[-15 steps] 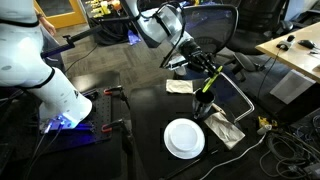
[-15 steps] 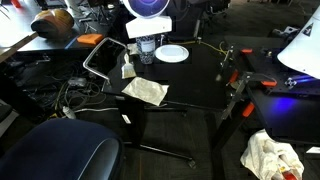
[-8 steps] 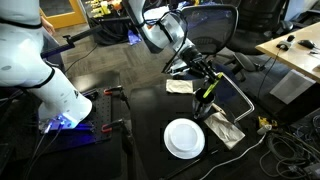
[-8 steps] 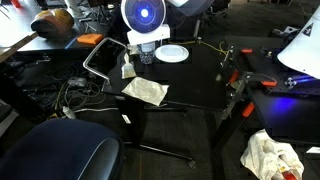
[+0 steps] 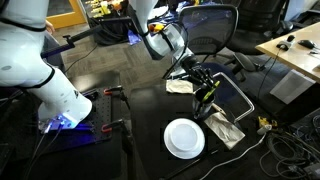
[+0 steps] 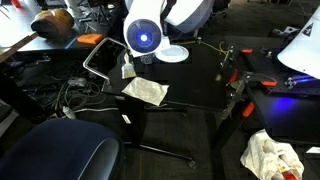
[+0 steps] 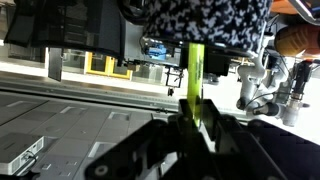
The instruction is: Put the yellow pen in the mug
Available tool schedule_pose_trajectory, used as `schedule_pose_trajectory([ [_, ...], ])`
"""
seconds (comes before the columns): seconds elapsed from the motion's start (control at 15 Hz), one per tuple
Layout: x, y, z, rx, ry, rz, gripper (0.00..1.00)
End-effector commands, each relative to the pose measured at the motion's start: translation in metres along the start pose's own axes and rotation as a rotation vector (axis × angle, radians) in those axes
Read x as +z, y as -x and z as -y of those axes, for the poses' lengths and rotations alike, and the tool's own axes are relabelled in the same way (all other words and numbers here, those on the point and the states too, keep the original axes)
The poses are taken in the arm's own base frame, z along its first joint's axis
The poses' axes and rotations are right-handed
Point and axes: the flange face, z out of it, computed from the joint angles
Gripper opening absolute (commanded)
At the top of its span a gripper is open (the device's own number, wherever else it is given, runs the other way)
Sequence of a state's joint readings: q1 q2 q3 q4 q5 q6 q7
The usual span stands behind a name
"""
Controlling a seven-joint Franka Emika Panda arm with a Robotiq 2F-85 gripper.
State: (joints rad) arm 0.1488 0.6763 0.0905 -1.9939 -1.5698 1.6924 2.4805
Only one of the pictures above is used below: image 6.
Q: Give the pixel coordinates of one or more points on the blue seat mesh office chair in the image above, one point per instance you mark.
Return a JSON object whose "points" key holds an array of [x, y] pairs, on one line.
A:
{"points": [[56, 150]]}

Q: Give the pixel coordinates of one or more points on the wooden desk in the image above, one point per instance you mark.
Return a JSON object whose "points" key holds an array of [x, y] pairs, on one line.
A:
{"points": [[13, 33]]}

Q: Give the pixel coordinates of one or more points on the silver metal loop frame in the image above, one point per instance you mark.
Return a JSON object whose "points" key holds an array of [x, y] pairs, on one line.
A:
{"points": [[96, 55]]}

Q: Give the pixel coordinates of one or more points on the grey power strip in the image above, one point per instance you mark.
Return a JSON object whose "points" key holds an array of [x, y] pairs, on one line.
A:
{"points": [[77, 81]]}

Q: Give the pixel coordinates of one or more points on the orange foam block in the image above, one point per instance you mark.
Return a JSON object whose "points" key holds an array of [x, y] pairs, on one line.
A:
{"points": [[90, 39]]}

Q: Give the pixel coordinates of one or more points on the small paint brush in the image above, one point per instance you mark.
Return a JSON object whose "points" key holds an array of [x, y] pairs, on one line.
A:
{"points": [[127, 68]]}

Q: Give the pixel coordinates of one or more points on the orange black bar clamp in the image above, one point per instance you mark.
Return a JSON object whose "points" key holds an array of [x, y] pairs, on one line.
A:
{"points": [[256, 90], [233, 66]]}

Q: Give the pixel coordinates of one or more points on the beige cloth napkin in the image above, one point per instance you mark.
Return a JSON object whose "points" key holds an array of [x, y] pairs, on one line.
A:
{"points": [[145, 90]]}

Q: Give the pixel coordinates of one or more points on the white power adapter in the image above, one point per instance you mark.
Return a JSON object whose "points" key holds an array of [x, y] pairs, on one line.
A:
{"points": [[68, 112]]}

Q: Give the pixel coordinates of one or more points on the black table pedestal leg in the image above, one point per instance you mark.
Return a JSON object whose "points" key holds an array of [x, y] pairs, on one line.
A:
{"points": [[140, 133]]}

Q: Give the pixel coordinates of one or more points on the white plastic bag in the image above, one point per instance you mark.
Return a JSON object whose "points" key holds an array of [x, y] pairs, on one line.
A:
{"points": [[271, 158]]}

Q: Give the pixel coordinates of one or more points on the white round plate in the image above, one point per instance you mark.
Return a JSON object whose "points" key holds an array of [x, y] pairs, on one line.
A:
{"points": [[175, 55]]}

